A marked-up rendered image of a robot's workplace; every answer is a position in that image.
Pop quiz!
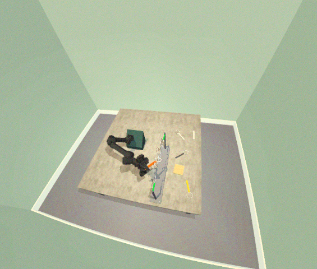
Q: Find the tan flat block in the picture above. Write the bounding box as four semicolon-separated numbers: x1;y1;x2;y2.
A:
173;164;185;175

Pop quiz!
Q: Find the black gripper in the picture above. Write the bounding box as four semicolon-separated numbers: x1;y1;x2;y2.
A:
133;154;149;177

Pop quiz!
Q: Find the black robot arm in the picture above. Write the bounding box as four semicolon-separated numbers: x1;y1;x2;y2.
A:
106;134;149;165

